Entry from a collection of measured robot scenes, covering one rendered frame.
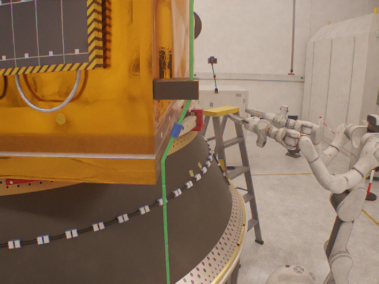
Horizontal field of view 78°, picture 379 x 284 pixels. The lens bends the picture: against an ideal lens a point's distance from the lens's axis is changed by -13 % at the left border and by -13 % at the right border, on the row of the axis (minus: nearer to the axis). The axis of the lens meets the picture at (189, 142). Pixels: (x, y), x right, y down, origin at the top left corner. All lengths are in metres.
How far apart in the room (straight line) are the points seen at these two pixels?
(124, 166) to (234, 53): 8.38
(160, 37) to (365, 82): 6.16
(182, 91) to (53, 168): 0.27
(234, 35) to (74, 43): 8.46
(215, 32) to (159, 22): 8.29
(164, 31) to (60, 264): 0.67
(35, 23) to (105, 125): 0.18
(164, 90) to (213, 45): 8.28
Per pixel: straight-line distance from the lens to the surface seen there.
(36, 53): 0.42
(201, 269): 1.05
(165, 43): 0.44
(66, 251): 0.84
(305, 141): 1.26
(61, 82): 0.45
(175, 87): 0.41
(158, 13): 0.44
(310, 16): 9.63
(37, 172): 0.53
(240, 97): 4.74
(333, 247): 2.01
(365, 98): 6.53
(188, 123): 1.10
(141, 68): 0.41
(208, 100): 4.68
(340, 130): 1.91
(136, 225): 0.88
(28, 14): 0.44
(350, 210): 1.81
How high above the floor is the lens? 1.94
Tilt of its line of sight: 16 degrees down
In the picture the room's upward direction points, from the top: straight up
